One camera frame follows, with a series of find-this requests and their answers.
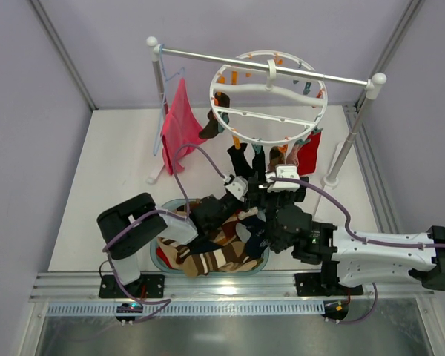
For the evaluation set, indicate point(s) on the white clothes rack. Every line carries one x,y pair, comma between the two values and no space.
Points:
257,72

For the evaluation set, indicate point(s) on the navy sock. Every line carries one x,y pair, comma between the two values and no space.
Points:
256,242

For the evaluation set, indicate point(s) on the brown striped sock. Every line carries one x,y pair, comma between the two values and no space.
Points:
215,261

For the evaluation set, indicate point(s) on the red sock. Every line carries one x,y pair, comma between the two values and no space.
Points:
307,154

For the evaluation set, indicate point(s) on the tan argyle sock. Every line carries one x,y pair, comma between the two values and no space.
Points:
276,157

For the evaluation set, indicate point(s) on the teal laundry basket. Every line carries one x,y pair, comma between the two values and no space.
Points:
235,246

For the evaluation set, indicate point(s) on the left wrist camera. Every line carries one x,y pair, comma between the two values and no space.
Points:
236,186

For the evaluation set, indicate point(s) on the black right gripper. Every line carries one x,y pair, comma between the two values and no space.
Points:
282,196

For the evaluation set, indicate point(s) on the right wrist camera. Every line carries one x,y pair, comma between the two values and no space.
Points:
283,172

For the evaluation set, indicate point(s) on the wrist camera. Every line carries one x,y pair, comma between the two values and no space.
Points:
236,186
283,172

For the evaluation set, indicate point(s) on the aluminium rail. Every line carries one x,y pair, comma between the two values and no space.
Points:
265,285

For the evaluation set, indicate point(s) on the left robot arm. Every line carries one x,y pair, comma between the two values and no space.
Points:
131,225

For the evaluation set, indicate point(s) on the pink cloth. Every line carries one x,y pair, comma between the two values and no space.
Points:
180,127

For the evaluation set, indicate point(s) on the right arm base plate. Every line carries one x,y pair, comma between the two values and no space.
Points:
310,285

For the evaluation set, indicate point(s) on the white round sock hanger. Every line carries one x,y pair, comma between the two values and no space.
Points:
273,105

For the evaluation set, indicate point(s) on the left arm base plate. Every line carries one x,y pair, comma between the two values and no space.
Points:
148,286

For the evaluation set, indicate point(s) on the pink sock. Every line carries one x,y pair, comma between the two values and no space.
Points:
291,157

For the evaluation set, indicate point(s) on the black sock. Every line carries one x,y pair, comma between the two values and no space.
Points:
258,162
239,162

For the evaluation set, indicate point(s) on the blue wire hanger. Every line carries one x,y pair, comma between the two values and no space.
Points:
162,80

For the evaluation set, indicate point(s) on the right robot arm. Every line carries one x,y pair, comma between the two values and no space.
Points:
353,258

